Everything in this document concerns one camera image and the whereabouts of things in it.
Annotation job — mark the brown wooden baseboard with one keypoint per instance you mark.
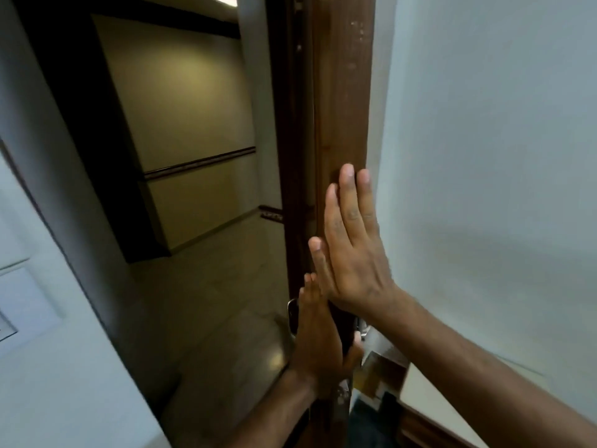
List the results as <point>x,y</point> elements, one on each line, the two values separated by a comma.
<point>429,431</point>

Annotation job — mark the dark wooden wall trim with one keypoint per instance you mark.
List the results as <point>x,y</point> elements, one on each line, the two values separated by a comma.
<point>84,111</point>

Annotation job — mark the short dark wall rail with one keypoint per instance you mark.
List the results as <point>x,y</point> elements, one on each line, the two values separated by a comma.
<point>271,213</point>

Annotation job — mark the brown wooden door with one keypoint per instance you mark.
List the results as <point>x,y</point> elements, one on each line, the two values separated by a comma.
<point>343,88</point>

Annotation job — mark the white wall switch plate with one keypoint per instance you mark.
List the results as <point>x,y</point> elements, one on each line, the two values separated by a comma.
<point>23,307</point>

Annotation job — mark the person's left hand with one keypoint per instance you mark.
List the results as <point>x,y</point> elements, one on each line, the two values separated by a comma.
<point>317,349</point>

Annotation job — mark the person's right forearm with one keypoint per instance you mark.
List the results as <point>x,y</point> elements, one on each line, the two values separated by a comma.
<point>475,377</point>

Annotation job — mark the person's right hand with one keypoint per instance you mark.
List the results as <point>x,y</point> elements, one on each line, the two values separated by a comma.
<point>354,270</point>

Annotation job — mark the person's right middle finger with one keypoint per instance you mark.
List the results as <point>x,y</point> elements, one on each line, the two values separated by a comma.
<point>350,200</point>

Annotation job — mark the person's left thumb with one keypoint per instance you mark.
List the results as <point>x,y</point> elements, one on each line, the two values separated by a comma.
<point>353,352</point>

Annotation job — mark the person's left forearm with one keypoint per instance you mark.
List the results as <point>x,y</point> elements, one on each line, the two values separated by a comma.
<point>275,415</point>

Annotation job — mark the long dark wall rail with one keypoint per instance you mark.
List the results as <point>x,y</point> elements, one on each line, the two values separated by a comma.
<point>200,162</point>

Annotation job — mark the person's right thumb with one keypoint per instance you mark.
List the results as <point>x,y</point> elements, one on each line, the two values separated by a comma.
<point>319,265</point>

